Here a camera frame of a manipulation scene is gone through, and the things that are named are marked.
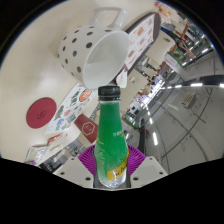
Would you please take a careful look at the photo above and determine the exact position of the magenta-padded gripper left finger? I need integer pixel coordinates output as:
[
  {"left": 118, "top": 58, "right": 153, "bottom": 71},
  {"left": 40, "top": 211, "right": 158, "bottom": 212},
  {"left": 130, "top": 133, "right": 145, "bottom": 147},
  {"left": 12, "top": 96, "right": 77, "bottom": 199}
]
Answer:
[{"left": 53, "top": 144, "right": 100, "bottom": 188}]

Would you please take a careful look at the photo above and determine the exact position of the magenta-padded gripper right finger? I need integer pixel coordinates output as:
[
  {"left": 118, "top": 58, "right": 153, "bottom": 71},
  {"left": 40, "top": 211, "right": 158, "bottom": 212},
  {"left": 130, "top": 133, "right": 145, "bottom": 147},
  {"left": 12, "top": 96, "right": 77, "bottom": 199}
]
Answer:
[{"left": 125, "top": 144, "right": 169, "bottom": 188}]

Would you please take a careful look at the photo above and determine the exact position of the green drink bottle black cap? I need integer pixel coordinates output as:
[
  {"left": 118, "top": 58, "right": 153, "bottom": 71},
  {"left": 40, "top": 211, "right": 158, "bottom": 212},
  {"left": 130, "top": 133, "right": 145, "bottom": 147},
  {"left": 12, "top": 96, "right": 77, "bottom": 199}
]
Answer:
[{"left": 93, "top": 85, "right": 130, "bottom": 189}]

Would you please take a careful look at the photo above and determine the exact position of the illustrated sticker sheet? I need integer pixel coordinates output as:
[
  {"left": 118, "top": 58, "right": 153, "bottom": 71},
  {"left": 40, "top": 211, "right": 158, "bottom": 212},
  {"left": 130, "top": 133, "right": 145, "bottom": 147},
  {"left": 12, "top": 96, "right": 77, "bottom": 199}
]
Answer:
[{"left": 43, "top": 82, "right": 94, "bottom": 135}]

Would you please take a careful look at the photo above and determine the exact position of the flat round red coaster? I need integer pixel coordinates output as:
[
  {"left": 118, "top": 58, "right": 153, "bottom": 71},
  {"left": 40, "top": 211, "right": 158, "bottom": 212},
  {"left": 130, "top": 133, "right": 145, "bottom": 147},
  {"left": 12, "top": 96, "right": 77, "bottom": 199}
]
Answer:
[{"left": 25, "top": 97, "right": 58, "bottom": 130}]

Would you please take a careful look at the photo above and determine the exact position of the ceiling air conditioner unit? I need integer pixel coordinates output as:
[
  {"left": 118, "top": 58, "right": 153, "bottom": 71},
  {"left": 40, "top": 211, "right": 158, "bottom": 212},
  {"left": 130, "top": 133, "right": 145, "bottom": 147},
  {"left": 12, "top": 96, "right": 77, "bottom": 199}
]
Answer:
[{"left": 181, "top": 92, "right": 196, "bottom": 108}]

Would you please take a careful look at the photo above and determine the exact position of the folded white napkin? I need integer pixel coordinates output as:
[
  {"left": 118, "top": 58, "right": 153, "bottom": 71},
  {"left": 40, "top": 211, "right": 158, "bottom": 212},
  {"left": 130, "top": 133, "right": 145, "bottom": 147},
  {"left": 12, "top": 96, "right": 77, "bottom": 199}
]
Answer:
[{"left": 115, "top": 70, "right": 129, "bottom": 89}]

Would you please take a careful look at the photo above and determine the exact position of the group of ceiling lights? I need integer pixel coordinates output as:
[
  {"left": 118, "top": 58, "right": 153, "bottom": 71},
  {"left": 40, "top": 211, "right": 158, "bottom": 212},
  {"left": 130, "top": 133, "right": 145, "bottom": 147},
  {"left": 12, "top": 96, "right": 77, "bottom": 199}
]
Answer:
[{"left": 143, "top": 43, "right": 224, "bottom": 149}]

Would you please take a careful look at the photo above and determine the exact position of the white polka-dot mug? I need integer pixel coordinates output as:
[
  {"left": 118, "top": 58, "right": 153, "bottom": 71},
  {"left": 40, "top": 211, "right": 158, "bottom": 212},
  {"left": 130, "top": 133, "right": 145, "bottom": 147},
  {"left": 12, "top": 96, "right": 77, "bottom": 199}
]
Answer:
[{"left": 56, "top": 7, "right": 132, "bottom": 91}]

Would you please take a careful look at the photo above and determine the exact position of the crumpled food wrapper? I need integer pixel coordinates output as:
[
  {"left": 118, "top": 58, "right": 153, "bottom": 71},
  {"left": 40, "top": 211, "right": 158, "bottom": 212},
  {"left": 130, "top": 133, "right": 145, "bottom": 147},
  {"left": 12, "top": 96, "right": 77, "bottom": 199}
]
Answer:
[{"left": 153, "top": 1, "right": 176, "bottom": 24}]

